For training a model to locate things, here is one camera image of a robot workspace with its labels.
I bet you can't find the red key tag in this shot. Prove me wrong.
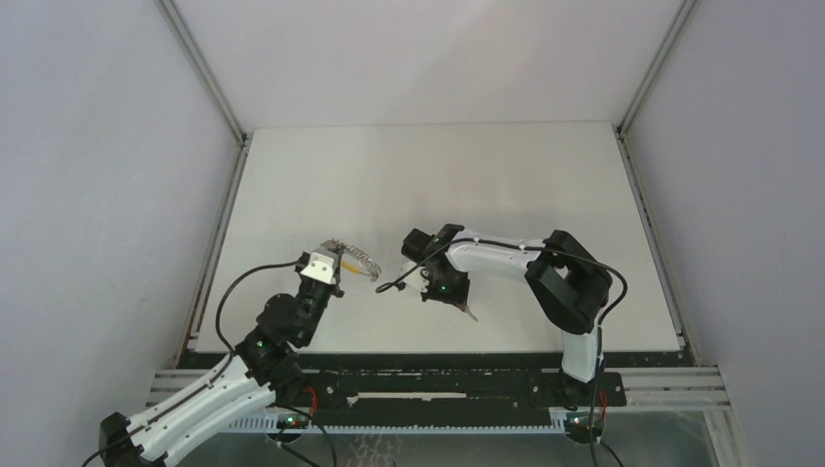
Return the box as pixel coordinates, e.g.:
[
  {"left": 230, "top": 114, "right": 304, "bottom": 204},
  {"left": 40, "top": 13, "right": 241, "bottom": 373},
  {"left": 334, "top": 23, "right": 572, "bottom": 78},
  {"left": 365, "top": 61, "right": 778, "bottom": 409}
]
[{"left": 460, "top": 305, "right": 479, "bottom": 322}]

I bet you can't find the keyring bunch with coloured tags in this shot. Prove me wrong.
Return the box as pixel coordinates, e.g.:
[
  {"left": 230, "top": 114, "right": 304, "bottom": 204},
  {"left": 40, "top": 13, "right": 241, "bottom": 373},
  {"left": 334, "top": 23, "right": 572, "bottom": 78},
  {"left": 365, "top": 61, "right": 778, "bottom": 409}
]
[{"left": 320, "top": 238, "right": 381, "bottom": 282}]

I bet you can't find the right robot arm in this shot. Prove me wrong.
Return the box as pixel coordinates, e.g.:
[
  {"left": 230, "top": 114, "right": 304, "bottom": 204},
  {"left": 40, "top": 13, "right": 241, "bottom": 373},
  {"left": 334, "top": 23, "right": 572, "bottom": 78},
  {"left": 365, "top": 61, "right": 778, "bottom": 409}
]
[{"left": 390, "top": 224, "right": 613, "bottom": 405}]

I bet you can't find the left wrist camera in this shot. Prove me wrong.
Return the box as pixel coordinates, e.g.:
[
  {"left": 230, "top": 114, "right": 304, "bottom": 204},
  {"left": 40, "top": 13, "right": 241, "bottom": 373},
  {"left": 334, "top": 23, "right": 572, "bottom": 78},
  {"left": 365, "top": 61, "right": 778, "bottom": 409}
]
[{"left": 299, "top": 248, "right": 340, "bottom": 285}]

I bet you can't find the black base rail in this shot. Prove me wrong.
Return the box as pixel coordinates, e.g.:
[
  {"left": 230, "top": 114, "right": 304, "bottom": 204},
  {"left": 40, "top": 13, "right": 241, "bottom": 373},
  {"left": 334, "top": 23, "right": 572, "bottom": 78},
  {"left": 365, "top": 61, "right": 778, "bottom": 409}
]
[{"left": 276, "top": 352, "right": 628, "bottom": 428}]

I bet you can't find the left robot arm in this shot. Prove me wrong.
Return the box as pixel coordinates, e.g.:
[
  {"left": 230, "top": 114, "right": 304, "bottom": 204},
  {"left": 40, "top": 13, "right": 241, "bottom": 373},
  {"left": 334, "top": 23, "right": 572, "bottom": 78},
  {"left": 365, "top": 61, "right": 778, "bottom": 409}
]
[{"left": 90, "top": 247, "right": 343, "bottom": 466}]

